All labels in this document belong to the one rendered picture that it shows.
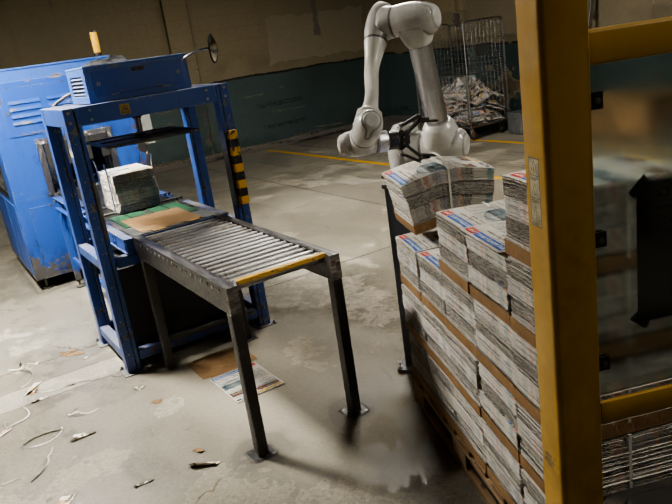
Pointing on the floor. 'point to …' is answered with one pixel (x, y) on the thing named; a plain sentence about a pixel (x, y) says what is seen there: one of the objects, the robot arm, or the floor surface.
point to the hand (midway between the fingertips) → (434, 136)
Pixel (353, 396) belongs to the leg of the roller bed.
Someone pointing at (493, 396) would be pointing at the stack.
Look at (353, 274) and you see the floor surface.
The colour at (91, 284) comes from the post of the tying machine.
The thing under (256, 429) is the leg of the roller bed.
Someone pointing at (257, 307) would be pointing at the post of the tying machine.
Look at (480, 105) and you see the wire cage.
